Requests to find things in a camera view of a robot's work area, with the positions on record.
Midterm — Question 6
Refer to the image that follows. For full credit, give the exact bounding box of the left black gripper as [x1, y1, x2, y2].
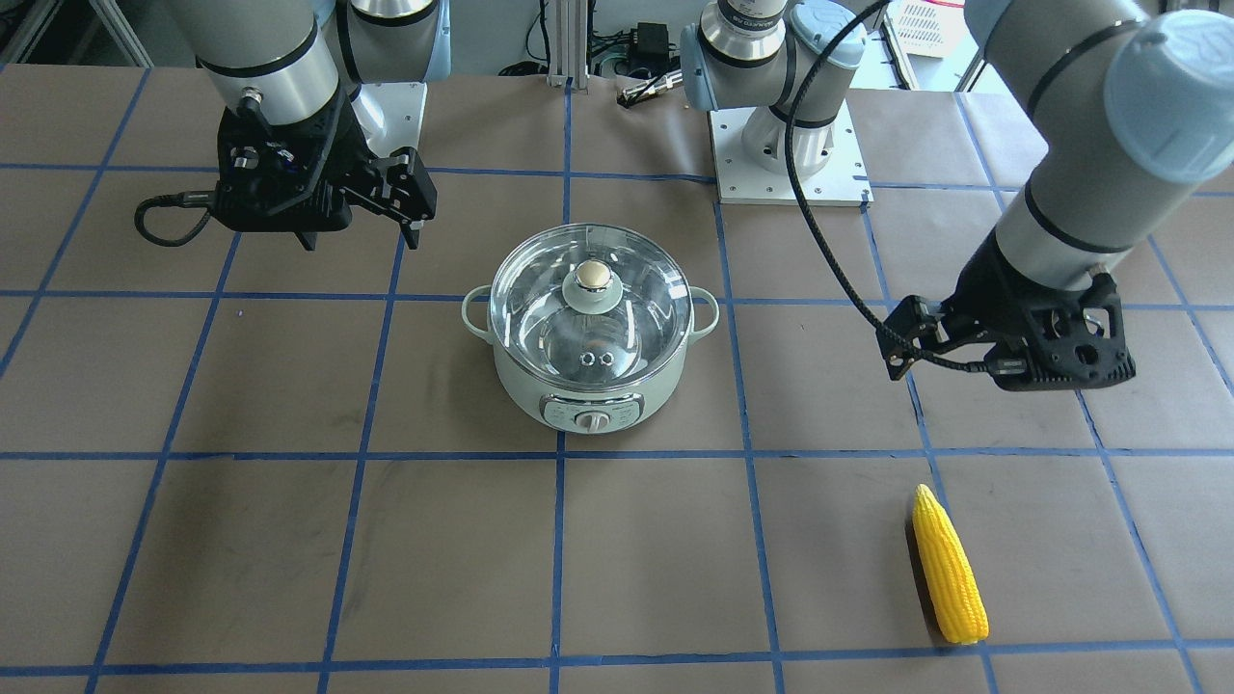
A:
[875, 231, 1096, 379]

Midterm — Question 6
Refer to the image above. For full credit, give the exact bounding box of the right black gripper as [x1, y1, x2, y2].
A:
[213, 89, 439, 252]

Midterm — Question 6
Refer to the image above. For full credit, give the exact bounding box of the glass pot lid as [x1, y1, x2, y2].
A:
[486, 224, 695, 389]

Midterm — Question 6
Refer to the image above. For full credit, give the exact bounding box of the yellow corn cob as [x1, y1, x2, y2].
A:
[911, 484, 990, 645]

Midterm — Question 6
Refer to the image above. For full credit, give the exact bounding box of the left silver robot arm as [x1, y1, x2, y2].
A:
[679, 1, 1232, 391]

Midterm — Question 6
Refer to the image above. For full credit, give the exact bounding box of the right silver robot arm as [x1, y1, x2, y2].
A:
[135, 1, 450, 251]

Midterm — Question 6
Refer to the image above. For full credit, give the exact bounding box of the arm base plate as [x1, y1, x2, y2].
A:
[710, 100, 872, 207]
[352, 82, 429, 157]

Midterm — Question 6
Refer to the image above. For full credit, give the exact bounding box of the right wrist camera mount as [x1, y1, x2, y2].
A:
[213, 106, 353, 252]

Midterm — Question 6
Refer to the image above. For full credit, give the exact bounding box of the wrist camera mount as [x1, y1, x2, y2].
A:
[986, 265, 1137, 391]
[213, 106, 353, 252]

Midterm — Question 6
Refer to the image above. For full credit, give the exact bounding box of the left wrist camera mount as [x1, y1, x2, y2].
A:
[986, 265, 1137, 391]

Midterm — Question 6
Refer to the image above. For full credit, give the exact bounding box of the aluminium frame post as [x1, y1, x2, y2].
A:
[542, 1, 591, 93]

